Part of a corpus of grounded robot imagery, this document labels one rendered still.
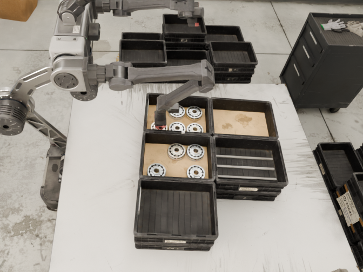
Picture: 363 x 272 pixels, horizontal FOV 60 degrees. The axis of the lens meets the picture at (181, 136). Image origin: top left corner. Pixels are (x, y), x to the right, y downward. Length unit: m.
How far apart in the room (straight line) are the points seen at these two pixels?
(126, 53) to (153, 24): 1.28
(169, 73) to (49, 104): 2.11
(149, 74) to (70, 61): 0.32
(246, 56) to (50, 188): 2.03
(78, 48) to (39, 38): 2.68
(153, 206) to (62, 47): 0.88
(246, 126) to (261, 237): 0.68
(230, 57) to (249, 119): 1.07
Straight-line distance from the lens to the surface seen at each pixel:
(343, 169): 2.91
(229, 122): 2.04
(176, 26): 3.30
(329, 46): 2.86
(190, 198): 1.71
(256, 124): 2.09
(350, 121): 3.72
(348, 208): 2.56
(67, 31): 1.46
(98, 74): 1.32
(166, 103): 1.61
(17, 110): 2.00
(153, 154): 1.83
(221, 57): 3.02
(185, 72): 1.31
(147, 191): 1.72
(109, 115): 2.18
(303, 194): 2.08
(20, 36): 4.12
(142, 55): 2.93
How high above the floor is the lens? 2.38
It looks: 54 degrees down
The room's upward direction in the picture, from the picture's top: 10 degrees clockwise
